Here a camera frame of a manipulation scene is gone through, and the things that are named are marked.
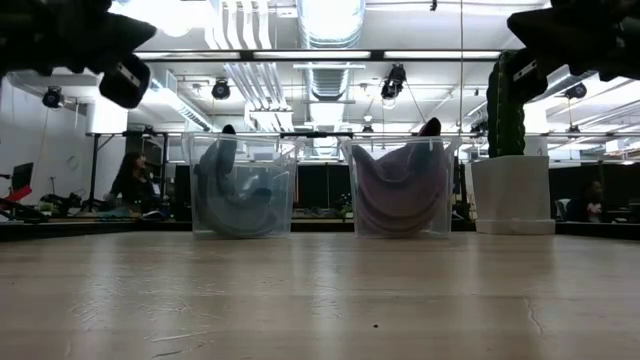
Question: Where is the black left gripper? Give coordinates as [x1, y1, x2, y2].
[29, 0, 158, 76]

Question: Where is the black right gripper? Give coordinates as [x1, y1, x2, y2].
[506, 0, 640, 77]

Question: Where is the dark green baseball cap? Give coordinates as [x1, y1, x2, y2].
[193, 124, 239, 234]
[214, 186, 279, 237]

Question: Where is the black ceiling spotlight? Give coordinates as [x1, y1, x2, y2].
[564, 82, 589, 101]
[41, 85, 66, 110]
[380, 63, 408, 101]
[211, 78, 232, 101]

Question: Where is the person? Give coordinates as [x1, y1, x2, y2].
[108, 151, 162, 217]
[566, 179, 609, 224]

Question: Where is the black overhead rig bar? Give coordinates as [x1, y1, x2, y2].
[133, 48, 503, 63]

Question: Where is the clear plastic bin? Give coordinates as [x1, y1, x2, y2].
[180, 130, 302, 241]
[339, 135, 464, 240]

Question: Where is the white hexagonal plant pot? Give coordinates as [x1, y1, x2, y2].
[470, 154, 558, 237]

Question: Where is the black desk monitor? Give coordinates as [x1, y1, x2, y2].
[11, 161, 36, 192]

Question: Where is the small green potted plant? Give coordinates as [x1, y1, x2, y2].
[336, 193, 354, 219]

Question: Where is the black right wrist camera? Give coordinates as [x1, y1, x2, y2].
[508, 48, 550, 105]

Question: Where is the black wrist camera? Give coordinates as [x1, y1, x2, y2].
[508, 48, 550, 105]
[98, 53, 152, 110]

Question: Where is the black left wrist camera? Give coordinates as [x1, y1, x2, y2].
[98, 53, 152, 110]

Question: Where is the silver ceiling air duct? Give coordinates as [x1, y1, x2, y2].
[297, 0, 367, 101]

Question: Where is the black background rig frame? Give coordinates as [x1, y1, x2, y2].
[84, 129, 640, 214]

